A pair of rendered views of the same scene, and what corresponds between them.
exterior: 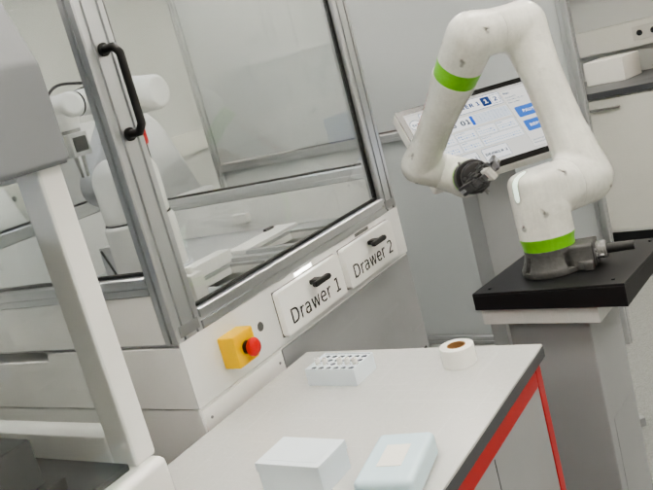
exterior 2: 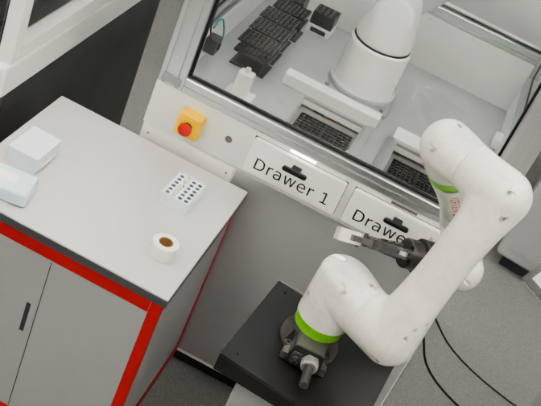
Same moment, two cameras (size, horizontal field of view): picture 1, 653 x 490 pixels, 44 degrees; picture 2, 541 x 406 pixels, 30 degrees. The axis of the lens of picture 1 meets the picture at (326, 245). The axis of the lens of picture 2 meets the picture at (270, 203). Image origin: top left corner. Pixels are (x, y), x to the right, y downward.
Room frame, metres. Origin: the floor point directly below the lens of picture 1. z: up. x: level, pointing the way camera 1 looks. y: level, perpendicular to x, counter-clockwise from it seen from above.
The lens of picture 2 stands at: (0.75, -2.06, 2.36)
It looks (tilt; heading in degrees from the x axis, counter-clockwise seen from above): 33 degrees down; 62
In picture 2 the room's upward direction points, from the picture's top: 24 degrees clockwise
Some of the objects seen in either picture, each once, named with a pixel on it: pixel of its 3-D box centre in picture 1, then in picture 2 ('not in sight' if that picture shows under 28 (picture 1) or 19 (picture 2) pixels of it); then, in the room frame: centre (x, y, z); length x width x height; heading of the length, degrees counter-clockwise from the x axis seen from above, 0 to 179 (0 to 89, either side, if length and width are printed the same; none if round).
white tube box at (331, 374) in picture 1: (340, 368); (182, 192); (1.62, 0.04, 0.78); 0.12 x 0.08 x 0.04; 54
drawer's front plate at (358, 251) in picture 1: (369, 253); (394, 226); (2.19, -0.11, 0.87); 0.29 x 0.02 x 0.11; 146
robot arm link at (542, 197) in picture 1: (544, 205); (338, 300); (1.85, -0.52, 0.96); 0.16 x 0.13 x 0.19; 118
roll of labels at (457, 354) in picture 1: (458, 354); (163, 247); (1.53, -0.20, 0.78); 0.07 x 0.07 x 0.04
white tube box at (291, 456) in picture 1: (303, 465); (34, 150); (1.22, 0.13, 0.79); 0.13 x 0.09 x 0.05; 55
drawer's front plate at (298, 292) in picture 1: (312, 293); (294, 176); (1.93, 0.07, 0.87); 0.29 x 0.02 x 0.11; 146
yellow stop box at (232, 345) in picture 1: (239, 347); (189, 124); (1.65, 0.24, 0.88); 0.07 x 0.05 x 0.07; 146
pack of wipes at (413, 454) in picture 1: (396, 467); (4, 181); (1.14, -0.02, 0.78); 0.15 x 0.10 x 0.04; 156
